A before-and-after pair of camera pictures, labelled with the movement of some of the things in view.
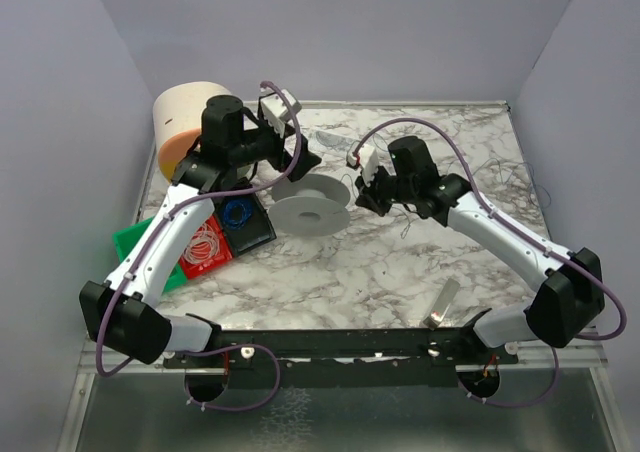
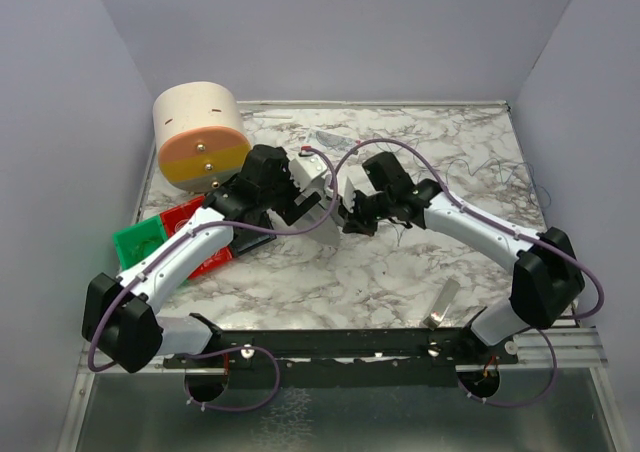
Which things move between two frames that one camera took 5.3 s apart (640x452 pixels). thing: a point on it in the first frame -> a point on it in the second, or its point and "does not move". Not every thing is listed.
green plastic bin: x=126 y=239 does not move
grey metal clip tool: x=447 y=295 does not move
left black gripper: x=279 y=147 -> x=293 y=204
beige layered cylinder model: x=177 y=115 does not move
